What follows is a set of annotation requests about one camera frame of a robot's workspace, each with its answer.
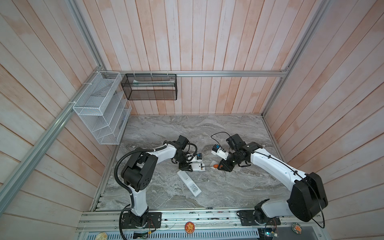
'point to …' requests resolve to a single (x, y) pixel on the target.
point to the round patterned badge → (296, 228)
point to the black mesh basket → (150, 86)
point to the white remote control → (197, 166)
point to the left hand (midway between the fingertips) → (189, 166)
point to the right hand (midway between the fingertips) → (220, 165)
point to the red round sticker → (189, 227)
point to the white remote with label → (190, 183)
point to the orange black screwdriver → (214, 166)
